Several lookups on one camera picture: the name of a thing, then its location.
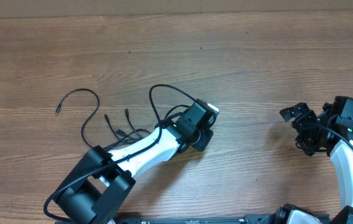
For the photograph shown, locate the black usb cables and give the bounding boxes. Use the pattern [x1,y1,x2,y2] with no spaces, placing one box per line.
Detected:
[55,88,152,153]

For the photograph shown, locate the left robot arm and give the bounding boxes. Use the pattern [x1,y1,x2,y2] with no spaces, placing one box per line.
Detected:
[52,99,219,224]

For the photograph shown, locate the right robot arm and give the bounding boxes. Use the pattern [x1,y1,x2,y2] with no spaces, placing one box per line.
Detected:
[280,96,353,223]

